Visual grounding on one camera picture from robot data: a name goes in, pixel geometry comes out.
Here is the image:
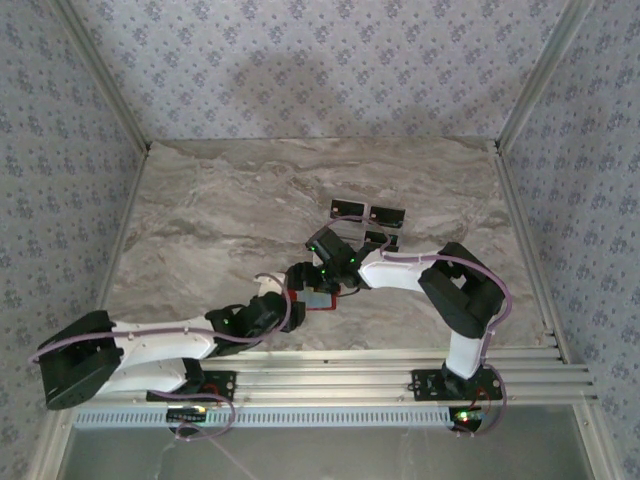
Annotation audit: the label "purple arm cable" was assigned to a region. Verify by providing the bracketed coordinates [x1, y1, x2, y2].
[324, 214, 514, 440]
[30, 272, 294, 444]

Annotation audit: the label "grey slotted cable duct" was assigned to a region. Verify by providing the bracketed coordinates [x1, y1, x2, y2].
[73, 409, 454, 430]

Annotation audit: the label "black VIP credit card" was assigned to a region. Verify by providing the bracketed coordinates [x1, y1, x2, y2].
[366, 230, 401, 253]
[331, 199, 370, 220]
[370, 205, 406, 227]

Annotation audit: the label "aluminium corner post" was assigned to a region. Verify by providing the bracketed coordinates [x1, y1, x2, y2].
[497, 0, 599, 151]
[52, 0, 152, 154]

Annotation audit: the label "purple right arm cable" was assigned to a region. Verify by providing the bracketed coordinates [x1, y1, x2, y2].
[324, 214, 514, 440]

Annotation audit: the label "red card holder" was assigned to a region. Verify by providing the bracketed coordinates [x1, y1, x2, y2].
[282, 284, 342, 314]

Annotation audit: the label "aluminium extrusion base rails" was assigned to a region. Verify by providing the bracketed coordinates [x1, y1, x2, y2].
[74, 349, 599, 407]

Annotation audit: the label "grey metal panel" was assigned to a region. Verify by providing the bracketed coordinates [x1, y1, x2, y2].
[64, 427, 599, 480]

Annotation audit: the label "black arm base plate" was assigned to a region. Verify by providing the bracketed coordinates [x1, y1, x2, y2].
[410, 368, 504, 402]
[146, 368, 238, 404]

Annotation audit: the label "black controller board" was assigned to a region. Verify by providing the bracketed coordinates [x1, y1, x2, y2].
[449, 407, 490, 432]
[167, 407, 210, 425]

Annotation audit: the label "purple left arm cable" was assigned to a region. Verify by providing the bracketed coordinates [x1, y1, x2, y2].
[30, 272, 294, 444]

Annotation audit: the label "aluminium table side rail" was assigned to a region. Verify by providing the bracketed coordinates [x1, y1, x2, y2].
[92, 142, 152, 321]
[492, 140, 571, 364]

